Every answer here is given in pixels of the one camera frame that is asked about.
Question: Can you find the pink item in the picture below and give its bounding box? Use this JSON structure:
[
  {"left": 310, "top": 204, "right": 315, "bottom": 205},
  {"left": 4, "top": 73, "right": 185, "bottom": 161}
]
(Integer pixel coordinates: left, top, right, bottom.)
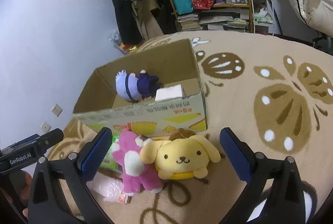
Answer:
[{"left": 86, "top": 172, "right": 131, "bottom": 204}]

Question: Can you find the yellow dog plush toy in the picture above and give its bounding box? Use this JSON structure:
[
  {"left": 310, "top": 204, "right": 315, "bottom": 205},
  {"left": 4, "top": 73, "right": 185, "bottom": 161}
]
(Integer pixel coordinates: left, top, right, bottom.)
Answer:
[{"left": 140, "top": 129, "right": 221, "bottom": 180}]

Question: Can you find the lavender-haired plush doll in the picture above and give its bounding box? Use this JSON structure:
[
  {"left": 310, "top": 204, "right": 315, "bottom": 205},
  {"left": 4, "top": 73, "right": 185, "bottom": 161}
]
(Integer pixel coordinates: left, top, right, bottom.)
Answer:
[{"left": 115, "top": 70, "right": 161, "bottom": 103}]

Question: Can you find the white fluffy plush toy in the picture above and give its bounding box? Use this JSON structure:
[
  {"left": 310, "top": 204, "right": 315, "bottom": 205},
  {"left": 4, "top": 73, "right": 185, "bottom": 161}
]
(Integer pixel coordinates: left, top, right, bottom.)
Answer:
[{"left": 155, "top": 84, "right": 185, "bottom": 101}]

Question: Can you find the person's left hand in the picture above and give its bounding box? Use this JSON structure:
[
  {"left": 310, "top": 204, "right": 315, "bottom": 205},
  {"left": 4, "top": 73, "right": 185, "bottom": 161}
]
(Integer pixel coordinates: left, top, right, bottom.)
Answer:
[{"left": 9, "top": 170, "right": 32, "bottom": 218}]

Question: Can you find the green tissue pack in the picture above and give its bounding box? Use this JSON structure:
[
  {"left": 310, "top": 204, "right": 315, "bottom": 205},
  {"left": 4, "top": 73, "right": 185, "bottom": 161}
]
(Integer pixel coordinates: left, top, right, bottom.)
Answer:
[{"left": 100, "top": 135, "right": 122, "bottom": 173}]

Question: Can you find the beige patterned carpet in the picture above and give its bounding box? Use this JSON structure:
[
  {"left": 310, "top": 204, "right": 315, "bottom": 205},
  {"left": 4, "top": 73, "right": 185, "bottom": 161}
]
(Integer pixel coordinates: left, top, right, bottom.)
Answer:
[{"left": 48, "top": 31, "right": 332, "bottom": 222}]

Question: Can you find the open cardboard box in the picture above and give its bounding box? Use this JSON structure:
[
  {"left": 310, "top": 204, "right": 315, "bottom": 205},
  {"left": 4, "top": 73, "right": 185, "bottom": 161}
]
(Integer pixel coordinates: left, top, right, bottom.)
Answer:
[{"left": 73, "top": 39, "right": 207, "bottom": 136}]

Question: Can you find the pink bear plush toy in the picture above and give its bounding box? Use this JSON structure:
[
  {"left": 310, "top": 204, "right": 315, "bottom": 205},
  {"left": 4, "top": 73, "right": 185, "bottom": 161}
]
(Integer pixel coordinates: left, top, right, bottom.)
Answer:
[{"left": 111, "top": 130, "right": 163, "bottom": 196}]

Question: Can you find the plastic bag of toys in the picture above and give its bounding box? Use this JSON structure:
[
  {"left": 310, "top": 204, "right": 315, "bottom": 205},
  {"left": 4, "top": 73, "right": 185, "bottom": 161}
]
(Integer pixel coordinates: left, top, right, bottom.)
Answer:
[{"left": 108, "top": 29, "right": 143, "bottom": 55}]

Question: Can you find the black hanging coat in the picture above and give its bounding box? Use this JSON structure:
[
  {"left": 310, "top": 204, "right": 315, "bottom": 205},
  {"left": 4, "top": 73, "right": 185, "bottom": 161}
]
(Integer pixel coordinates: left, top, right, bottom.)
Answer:
[{"left": 112, "top": 0, "right": 143, "bottom": 45}]

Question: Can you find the white metal cart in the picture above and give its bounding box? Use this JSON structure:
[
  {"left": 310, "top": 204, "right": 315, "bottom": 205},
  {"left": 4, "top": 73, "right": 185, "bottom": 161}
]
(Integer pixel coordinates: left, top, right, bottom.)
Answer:
[{"left": 251, "top": 0, "right": 275, "bottom": 34}]

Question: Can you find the stack of books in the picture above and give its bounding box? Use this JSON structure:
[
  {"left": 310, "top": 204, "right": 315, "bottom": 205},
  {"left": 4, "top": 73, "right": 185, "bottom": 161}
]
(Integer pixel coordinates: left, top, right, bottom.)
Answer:
[{"left": 177, "top": 12, "right": 203, "bottom": 31}]

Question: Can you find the wall socket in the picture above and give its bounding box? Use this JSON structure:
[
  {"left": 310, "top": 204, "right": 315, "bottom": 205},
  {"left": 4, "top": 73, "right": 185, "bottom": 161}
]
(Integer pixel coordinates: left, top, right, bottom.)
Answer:
[
  {"left": 41, "top": 122, "right": 51, "bottom": 133},
  {"left": 51, "top": 104, "right": 63, "bottom": 117}
]

